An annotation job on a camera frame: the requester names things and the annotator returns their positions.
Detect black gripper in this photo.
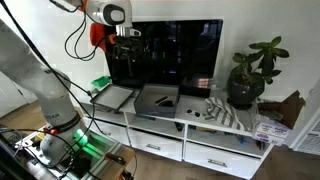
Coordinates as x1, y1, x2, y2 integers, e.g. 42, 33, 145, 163
111, 34, 145, 80

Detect navy shoe box lid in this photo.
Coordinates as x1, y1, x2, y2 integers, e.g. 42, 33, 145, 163
90, 84, 136, 111

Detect robot base table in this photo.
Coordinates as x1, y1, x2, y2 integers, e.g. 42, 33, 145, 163
0, 124, 138, 180

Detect navy shoe box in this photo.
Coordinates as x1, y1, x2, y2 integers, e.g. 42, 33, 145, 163
133, 83, 181, 119

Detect white purple printed box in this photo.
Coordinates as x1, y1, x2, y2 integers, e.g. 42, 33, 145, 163
252, 120, 292, 147

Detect green plastic bin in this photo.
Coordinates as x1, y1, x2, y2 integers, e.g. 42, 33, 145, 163
90, 75, 112, 91

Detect red sequin hat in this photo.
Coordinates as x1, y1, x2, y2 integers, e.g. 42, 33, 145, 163
89, 22, 116, 54

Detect black flat screen television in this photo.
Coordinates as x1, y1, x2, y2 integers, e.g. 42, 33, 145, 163
104, 19, 224, 90

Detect white cabinet drawer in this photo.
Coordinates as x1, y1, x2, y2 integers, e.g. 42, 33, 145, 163
128, 128, 184, 162
83, 117, 131, 146
183, 141, 263, 180

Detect white sunglasses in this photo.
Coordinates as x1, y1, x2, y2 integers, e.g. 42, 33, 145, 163
185, 108, 203, 119

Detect white tv cabinet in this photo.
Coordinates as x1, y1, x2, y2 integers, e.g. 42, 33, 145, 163
76, 84, 278, 180

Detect grey white striped cloth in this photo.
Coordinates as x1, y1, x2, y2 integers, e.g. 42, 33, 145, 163
203, 96, 258, 132

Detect green plant in dark pot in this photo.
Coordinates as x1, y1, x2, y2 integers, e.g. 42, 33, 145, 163
226, 35, 290, 110

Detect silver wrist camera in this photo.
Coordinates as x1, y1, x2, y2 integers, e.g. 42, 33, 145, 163
116, 26, 143, 38

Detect long black cable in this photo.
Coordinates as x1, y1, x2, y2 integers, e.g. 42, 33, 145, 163
0, 0, 105, 135

